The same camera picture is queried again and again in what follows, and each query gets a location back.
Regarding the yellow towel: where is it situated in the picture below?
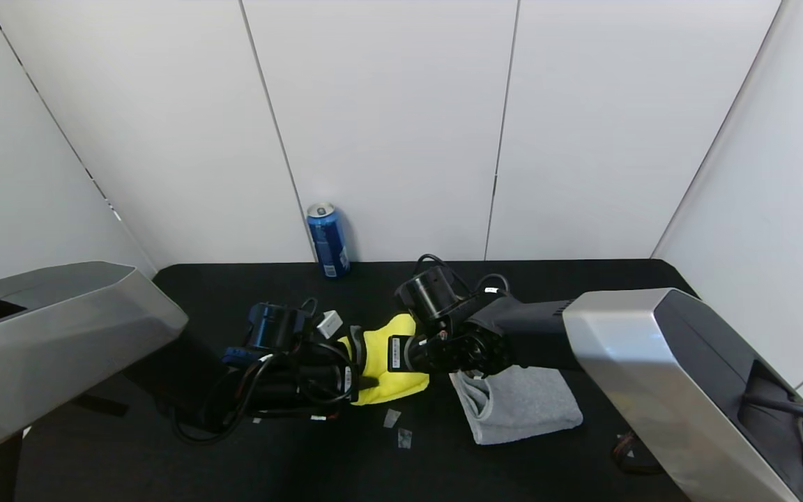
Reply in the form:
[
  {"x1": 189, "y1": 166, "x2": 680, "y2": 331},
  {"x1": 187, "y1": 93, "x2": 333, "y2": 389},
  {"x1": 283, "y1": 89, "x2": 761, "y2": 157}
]
[{"x1": 337, "y1": 313, "x2": 431, "y2": 406}]

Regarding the grey towel with orange marks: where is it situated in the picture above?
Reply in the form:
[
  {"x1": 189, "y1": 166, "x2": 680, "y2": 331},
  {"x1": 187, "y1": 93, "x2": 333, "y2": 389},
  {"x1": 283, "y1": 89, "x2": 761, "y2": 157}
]
[{"x1": 449, "y1": 366, "x2": 583, "y2": 446}]

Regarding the blue drink can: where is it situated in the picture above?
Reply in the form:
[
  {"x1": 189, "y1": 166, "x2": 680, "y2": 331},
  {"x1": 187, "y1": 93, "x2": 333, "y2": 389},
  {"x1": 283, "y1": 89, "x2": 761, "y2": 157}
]
[{"x1": 307, "y1": 203, "x2": 351, "y2": 279}]

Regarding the right wrist camera black cable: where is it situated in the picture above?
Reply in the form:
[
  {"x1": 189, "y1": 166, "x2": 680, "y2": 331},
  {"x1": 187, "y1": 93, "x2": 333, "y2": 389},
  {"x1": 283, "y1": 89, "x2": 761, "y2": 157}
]
[{"x1": 412, "y1": 254, "x2": 473, "y2": 294}]

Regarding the right arm labelled black cable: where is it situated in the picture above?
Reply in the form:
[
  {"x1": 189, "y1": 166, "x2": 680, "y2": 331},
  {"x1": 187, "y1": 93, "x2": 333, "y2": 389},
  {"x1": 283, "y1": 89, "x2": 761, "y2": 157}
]
[{"x1": 475, "y1": 273, "x2": 511, "y2": 298}]

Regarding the arm labelled black cable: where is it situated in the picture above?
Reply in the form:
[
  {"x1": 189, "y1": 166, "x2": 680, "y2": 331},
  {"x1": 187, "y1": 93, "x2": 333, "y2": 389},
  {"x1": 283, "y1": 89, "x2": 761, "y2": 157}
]
[
  {"x1": 171, "y1": 342, "x2": 360, "y2": 445},
  {"x1": 475, "y1": 273, "x2": 511, "y2": 298}
]

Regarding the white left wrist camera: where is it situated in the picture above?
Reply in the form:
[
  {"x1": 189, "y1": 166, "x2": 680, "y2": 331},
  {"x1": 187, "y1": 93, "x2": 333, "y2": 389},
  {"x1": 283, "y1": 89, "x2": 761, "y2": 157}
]
[{"x1": 314, "y1": 310, "x2": 344, "y2": 340}]

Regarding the left arm labelled black cable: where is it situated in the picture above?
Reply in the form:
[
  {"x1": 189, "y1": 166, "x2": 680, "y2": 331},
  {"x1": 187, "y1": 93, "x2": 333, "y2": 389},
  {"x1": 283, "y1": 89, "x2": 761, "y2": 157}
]
[{"x1": 171, "y1": 342, "x2": 360, "y2": 445}]

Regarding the brown cable bundle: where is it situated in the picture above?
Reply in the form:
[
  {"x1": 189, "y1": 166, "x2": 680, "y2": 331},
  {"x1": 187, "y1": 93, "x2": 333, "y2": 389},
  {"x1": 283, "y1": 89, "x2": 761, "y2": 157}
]
[{"x1": 613, "y1": 431, "x2": 661, "y2": 476}]

